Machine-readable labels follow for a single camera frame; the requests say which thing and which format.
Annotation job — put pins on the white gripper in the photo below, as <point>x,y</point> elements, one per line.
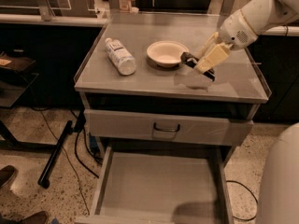
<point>234,32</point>

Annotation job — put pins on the black rxbar chocolate wrapper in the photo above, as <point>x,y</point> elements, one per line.
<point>191,61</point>

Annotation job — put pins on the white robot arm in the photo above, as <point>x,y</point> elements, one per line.
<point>279,197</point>

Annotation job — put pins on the grey top drawer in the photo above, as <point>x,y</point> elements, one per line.
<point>195,130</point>

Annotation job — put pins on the grey open middle drawer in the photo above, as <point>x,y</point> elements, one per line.
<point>171,185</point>

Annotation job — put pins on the white paper bowl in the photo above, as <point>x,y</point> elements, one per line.
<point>166,53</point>

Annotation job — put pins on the grey metal cabinet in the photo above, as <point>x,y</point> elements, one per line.
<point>237,92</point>

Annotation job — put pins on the clear plastic water bottle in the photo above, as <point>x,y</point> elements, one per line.
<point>122,59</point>

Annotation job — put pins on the black side table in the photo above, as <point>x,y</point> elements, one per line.
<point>12,86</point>

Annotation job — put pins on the black floor stand bar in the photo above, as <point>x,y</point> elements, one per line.
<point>44,179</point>

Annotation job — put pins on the brown shoe lower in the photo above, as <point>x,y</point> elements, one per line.
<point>37,218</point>

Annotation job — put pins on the black drawer handle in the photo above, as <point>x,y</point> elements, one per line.
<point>166,129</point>

